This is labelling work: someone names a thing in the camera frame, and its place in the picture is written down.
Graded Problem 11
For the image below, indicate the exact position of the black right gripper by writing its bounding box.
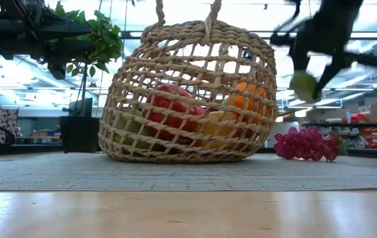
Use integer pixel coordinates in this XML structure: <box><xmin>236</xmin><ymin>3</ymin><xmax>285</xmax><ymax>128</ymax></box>
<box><xmin>269</xmin><ymin>0</ymin><xmax>377</xmax><ymax>100</ymax></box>

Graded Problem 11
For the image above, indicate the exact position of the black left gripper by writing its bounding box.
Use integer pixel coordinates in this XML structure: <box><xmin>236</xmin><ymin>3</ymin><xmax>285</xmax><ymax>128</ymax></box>
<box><xmin>8</xmin><ymin>0</ymin><xmax>97</xmax><ymax>61</ymax></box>

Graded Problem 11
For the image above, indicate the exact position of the small green fruit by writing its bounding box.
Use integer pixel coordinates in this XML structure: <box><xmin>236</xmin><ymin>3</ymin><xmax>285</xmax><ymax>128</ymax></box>
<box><xmin>289</xmin><ymin>70</ymin><xmax>322</xmax><ymax>104</ymax></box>

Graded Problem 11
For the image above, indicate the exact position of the purple grape bunch with leaf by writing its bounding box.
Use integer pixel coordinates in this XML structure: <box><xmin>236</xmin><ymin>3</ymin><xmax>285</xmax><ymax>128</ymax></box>
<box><xmin>273</xmin><ymin>126</ymin><xmax>345</xmax><ymax>163</ymax></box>

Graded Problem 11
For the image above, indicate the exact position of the orange citrus fruit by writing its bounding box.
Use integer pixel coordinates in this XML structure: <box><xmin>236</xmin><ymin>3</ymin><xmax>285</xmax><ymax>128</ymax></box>
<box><xmin>225</xmin><ymin>81</ymin><xmax>272</xmax><ymax>117</ymax></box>

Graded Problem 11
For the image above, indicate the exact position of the yellow-orange fruit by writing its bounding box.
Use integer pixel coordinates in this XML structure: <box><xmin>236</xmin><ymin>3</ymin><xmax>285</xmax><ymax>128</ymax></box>
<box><xmin>196</xmin><ymin>110</ymin><xmax>242</xmax><ymax>149</ymax></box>

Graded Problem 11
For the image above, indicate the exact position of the woven wicker basket with handles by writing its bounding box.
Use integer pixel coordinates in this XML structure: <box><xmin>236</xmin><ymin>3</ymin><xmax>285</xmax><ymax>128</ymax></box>
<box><xmin>98</xmin><ymin>0</ymin><xmax>278</xmax><ymax>165</ymax></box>

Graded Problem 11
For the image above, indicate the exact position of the orange-red round apple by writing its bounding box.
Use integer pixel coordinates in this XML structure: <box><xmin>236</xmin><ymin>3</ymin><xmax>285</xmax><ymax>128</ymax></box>
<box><xmin>144</xmin><ymin>84</ymin><xmax>206</xmax><ymax>141</ymax></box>

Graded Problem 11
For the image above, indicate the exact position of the green leafy indoor tree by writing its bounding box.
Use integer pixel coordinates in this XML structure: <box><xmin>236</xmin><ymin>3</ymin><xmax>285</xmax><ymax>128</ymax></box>
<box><xmin>48</xmin><ymin>1</ymin><xmax>125</xmax><ymax>117</ymax></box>

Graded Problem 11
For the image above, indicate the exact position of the black shelf table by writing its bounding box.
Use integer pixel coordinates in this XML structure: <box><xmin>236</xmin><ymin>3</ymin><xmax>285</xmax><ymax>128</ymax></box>
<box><xmin>302</xmin><ymin>120</ymin><xmax>377</xmax><ymax>158</ymax></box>

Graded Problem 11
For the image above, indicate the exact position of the red object on shelf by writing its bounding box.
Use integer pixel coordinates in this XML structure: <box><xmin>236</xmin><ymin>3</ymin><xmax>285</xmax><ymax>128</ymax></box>
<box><xmin>341</xmin><ymin>113</ymin><xmax>367</xmax><ymax>124</ymax></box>

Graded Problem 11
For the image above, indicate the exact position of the black monitor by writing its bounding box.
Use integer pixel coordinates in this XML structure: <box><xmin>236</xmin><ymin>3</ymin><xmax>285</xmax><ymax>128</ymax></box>
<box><xmin>62</xmin><ymin>97</ymin><xmax>94</xmax><ymax>118</ymax></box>

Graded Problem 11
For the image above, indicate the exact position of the black plant pot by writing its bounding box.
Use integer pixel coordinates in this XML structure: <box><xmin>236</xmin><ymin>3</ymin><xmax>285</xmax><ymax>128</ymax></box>
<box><xmin>58</xmin><ymin>115</ymin><xmax>104</xmax><ymax>154</ymax></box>

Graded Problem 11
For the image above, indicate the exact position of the floral patterned chair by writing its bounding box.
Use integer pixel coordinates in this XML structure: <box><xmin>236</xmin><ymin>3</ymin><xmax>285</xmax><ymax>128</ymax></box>
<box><xmin>0</xmin><ymin>108</ymin><xmax>20</xmax><ymax>145</ymax></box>

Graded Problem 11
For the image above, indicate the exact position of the grey woven placemat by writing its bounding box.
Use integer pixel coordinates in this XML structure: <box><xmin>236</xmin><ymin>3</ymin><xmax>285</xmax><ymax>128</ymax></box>
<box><xmin>0</xmin><ymin>151</ymin><xmax>377</xmax><ymax>192</ymax></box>

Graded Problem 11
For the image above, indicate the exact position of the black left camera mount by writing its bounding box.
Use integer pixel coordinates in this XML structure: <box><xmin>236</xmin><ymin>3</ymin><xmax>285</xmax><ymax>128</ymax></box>
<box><xmin>47</xmin><ymin>61</ymin><xmax>66</xmax><ymax>81</ymax></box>

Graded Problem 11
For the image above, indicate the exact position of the black frame rail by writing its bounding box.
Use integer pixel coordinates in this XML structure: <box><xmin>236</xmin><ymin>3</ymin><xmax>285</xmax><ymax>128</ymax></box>
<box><xmin>0</xmin><ymin>142</ymin><xmax>64</xmax><ymax>157</ymax></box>

